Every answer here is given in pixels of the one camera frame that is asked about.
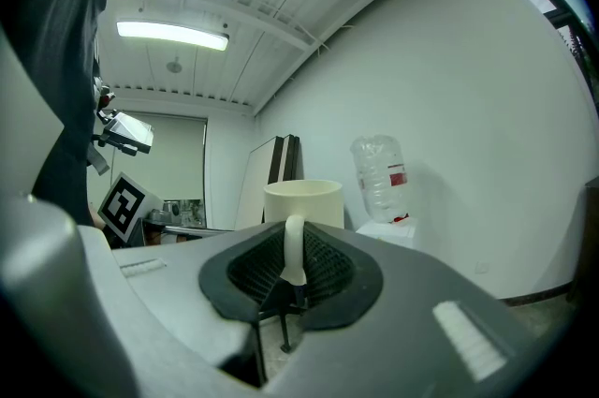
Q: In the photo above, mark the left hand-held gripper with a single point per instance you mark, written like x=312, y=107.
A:
x=124, y=206

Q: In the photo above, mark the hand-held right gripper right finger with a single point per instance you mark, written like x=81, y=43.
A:
x=402, y=340

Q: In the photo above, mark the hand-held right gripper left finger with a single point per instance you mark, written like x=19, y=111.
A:
x=140, y=307

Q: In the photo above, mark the white cup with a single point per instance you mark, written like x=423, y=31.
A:
x=309, y=204

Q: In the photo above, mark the monitor on black arm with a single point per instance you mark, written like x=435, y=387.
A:
x=128, y=131

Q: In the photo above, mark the dark desk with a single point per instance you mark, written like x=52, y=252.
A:
x=187, y=232

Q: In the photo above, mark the grey window blind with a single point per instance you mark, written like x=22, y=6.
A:
x=178, y=162

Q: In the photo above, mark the white water dispenser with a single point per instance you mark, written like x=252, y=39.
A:
x=390, y=232

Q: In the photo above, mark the black metal stand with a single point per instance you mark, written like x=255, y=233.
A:
x=284, y=326

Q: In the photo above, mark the white leaning board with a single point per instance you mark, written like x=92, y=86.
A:
x=255, y=185

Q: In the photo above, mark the round ceiling smoke detector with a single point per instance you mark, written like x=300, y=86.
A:
x=174, y=67

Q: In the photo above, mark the person's black shirt torso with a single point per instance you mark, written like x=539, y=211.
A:
x=61, y=59

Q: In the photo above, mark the clear water jug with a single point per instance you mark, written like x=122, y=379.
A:
x=379, y=181

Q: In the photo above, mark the black leaning board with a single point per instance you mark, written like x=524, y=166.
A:
x=287, y=157

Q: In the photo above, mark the long ceiling light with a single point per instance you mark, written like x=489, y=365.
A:
x=173, y=34

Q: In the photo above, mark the dark framed window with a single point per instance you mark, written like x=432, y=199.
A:
x=561, y=7

